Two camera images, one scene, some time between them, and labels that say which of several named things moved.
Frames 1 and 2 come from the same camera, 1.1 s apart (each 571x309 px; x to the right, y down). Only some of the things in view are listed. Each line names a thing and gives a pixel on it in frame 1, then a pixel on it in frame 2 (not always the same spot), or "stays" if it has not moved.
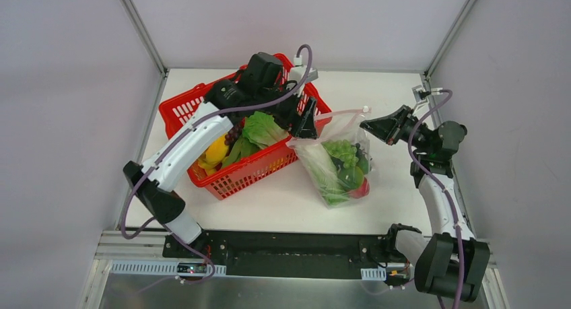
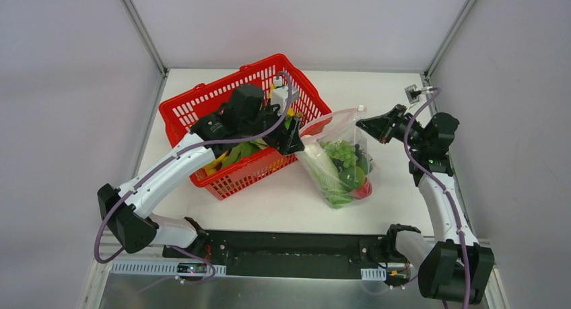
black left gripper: [299, 112] to [290, 131]
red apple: [361, 192] stays
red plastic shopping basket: [221, 184] stays
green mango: [351, 178] stays
